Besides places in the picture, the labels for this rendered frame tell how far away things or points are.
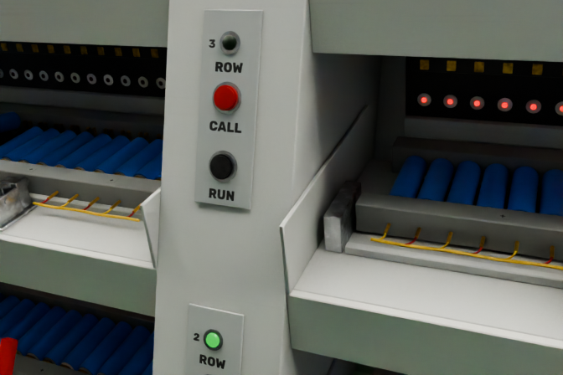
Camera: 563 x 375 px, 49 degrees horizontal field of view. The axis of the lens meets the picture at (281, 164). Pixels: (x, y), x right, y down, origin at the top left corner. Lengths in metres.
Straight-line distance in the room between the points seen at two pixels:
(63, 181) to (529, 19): 0.36
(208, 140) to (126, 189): 0.11
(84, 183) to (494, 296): 0.31
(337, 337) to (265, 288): 0.05
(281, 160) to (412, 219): 0.10
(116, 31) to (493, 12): 0.25
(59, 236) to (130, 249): 0.06
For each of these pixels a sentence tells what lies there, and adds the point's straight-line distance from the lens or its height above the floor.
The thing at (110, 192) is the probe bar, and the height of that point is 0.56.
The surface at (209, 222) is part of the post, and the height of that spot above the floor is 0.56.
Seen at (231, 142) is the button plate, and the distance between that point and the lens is 0.39.
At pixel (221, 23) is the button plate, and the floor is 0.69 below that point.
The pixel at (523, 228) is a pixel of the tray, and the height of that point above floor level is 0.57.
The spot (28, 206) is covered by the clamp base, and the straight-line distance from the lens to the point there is 0.55.
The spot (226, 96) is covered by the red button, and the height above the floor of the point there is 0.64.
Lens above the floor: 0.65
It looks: 6 degrees down
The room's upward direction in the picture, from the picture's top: 4 degrees clockwise
